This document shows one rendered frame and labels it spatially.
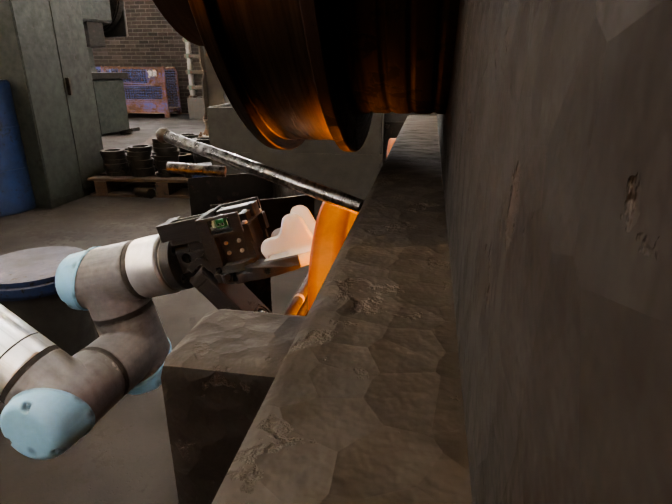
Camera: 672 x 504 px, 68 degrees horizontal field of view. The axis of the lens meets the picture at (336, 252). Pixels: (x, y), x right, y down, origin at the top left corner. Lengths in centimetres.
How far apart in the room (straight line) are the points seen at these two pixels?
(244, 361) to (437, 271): 13
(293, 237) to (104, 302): 25
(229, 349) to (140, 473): 116
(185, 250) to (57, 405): 21
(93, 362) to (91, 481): 87
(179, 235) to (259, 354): 33
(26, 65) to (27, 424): 356
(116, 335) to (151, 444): 88
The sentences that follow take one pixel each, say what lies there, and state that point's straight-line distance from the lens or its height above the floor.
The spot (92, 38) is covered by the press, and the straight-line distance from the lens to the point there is 842.
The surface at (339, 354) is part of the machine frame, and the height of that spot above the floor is 87.
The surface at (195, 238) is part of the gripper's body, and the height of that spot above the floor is 77.
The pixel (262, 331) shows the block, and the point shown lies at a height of 80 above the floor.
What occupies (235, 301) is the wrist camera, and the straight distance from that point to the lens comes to 61.
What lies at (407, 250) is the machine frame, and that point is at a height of 87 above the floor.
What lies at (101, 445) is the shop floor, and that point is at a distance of 157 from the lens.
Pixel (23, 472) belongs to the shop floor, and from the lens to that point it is 158.
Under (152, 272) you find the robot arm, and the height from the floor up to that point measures 73.
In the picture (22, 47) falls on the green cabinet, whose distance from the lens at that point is 404.
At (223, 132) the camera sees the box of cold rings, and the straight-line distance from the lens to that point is 306.
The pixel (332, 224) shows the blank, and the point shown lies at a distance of 51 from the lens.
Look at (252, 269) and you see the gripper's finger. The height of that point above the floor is 75.
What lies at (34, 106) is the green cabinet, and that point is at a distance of 405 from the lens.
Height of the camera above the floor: 96
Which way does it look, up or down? 20 degrees down
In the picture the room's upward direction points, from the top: straight up
